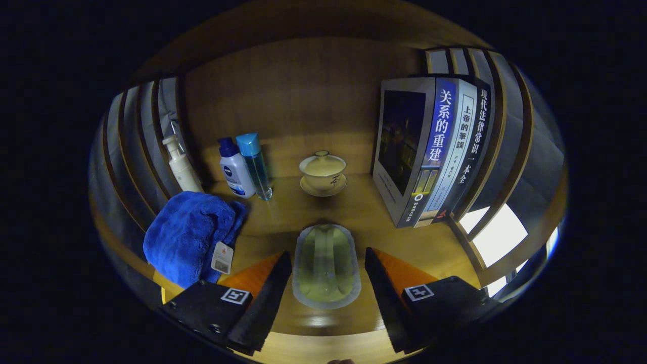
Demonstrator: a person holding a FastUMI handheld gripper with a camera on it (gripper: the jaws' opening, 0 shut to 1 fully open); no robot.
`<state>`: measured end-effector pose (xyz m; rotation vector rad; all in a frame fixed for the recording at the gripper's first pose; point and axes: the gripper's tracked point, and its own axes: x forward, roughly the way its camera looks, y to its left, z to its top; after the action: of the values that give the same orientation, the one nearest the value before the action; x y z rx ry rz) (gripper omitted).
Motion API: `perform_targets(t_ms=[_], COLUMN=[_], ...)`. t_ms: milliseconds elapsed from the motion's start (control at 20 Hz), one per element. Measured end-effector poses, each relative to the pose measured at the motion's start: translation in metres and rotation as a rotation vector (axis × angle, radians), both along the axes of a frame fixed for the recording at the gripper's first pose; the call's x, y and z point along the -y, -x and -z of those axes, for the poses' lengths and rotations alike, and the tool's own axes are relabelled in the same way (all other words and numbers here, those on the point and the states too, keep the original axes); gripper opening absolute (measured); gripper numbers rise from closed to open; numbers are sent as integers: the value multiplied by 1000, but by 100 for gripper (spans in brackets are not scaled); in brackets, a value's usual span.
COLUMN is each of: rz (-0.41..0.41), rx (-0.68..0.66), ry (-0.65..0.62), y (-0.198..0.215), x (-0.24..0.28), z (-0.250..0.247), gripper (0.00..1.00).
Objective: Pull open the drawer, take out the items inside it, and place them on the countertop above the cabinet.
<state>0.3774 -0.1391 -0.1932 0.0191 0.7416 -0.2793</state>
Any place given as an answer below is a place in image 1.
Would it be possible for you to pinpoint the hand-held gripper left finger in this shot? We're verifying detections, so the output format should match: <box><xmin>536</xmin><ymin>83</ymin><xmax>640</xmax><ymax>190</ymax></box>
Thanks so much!
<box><xmin>162</xmin><ymin>250</ymin><xmax>293</xmax><ymax>356</ymax></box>

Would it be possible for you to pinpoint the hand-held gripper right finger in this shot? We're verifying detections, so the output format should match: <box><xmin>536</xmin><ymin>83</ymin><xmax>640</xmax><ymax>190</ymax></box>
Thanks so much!
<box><xmin>364</xmin><ymin>247</ymin><xmax>501</xmax><ymax>354</ymax></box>

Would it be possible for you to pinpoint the green sponge brush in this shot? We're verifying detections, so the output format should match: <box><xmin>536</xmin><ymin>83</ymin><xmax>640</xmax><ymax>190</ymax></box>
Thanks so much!
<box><xmin>292</xmin><ymin>224</ymin><xmax>362</xmax><ymax>310</ymax></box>

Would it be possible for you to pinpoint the wooden drawer with black knob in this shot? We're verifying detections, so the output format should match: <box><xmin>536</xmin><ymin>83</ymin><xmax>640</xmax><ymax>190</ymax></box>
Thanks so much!
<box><xmin>161</xmin><ymin>283</ymin><xmax>405</xmax><ymax>364</ymax></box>

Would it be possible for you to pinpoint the wooden countertop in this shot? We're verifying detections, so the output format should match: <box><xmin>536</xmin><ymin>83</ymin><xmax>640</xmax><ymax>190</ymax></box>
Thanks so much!
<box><xmin>152</xmin><ymin>173</ymin><xmax>482</xmax><ymax>337</ymax></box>

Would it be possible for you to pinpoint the wooden cabinet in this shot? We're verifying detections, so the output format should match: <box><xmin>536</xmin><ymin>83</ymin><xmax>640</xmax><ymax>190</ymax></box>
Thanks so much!
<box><xmin>88</xmin><ymin>0</ymin><xmax>569</xmax><ymax>304</ymax></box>

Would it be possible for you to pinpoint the blue towel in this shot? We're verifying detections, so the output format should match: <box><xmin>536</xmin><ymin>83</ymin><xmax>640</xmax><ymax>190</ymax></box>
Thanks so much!
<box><xmin>143</xmin><ymin>191</ymin><xmax>248</xmax><ymax>289</ymax></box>

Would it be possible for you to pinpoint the white bottle with blue cap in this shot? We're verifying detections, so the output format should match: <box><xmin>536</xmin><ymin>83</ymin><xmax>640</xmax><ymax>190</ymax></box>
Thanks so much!
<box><xmin>218</xmin><ymin>137</ymin><xmax>256</xmax><ymax>199</ymax></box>

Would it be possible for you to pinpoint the clear teal bottle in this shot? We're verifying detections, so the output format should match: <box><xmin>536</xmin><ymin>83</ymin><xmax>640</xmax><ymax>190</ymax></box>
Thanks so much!
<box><xmin>236</xmin><ymin>132</ymin><xmax>273</xmax><ymax>201</ymax></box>

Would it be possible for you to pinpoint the beige lidded teacup with saucer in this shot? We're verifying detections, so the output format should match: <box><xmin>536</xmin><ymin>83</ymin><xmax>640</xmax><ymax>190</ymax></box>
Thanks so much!
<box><xmin>299</xmin><ymin>150</ymin><xmax>348</xmax><ymax>197</ymax></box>

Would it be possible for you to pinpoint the white pump bottle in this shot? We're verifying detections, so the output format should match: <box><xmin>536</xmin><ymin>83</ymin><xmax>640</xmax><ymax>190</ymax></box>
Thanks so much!
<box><xmin>162</xmin><ymin>134</ymin><xmax>204</xmax><ymax>194</ymax></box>

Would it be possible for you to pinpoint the grey book with blue spine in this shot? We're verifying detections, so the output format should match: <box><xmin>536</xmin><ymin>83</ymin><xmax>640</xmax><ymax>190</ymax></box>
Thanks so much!
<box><xmin>372</xmin><ymin>77</ymin><xmax>458</xmax><ymax>228</ymax></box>

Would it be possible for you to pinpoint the book with pale spine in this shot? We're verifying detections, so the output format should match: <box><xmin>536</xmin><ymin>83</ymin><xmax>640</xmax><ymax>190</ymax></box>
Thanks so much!
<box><xmin>414</xmin><ymin>78</ymin><xmax>478</xmax><ymax>227</ymax></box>

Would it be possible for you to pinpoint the book with dark spine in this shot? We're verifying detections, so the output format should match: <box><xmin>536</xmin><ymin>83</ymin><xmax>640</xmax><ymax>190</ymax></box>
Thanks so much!
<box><xmin>432</xmin><ymin>81</ymin><xmax>493</xmax><ymax>223</ymax></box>

